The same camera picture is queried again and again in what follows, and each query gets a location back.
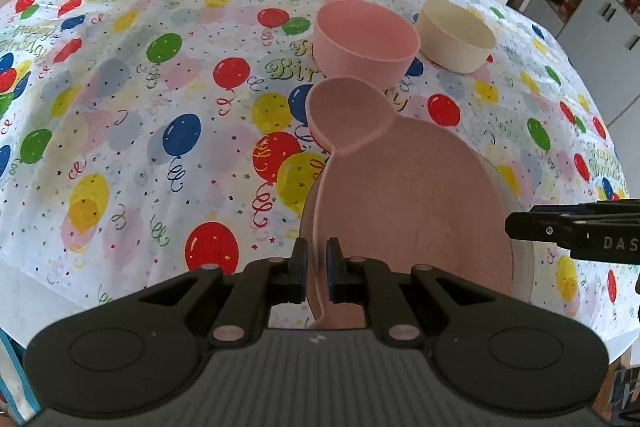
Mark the pink bowl with ears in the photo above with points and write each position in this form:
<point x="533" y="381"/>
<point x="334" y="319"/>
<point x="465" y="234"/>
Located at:
<point x="350" y="57"/>

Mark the cream white bowl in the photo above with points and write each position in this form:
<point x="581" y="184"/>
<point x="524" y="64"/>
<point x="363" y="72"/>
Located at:
<point x="450" y="54"/>

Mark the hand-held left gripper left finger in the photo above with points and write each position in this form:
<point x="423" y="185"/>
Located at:
<point x="300" y="263"/>

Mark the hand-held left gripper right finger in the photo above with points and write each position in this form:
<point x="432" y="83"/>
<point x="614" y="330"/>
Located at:
<point x="332" y="268"/>

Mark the balloon print tablecloth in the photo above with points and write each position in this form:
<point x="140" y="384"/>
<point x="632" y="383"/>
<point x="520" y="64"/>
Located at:
<point x="150" y="107"/>

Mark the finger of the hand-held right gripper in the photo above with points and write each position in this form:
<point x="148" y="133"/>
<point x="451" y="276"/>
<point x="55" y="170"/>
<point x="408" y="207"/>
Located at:
<point x="545" y="227"/>

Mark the grey and wood storage cabinet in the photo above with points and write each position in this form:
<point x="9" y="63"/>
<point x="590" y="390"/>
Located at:
<point x="600" y="32"/>

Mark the pink bear-shaped plate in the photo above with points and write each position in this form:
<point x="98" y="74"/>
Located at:
<point x="415" y="187"/>

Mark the large white plate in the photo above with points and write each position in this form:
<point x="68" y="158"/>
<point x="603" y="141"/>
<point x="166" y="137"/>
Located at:
<point x="520" y="227"/>

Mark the blue striped bag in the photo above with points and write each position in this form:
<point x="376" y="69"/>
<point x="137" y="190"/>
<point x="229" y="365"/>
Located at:
<point x="12" y="382"/>

